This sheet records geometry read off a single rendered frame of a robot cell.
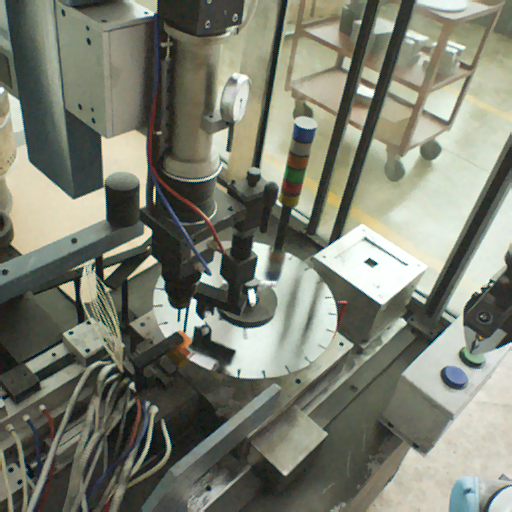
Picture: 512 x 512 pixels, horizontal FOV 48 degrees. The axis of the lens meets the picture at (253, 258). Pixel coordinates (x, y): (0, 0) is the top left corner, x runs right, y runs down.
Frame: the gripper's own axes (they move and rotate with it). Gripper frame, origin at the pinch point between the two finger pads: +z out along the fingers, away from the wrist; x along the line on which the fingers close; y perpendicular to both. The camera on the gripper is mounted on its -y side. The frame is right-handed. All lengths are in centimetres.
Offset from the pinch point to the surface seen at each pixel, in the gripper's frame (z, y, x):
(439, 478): 98, 46, -7
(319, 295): 2.9, -8.7, 26.3
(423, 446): 20.7, -6.7, -2.6
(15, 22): -43, -46, 54
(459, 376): 7.2, 0.2, -0.5
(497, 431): 98, 78, -12
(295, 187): -4.2, 5.0, 46.2
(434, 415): 11.7, -6.7, -1.3
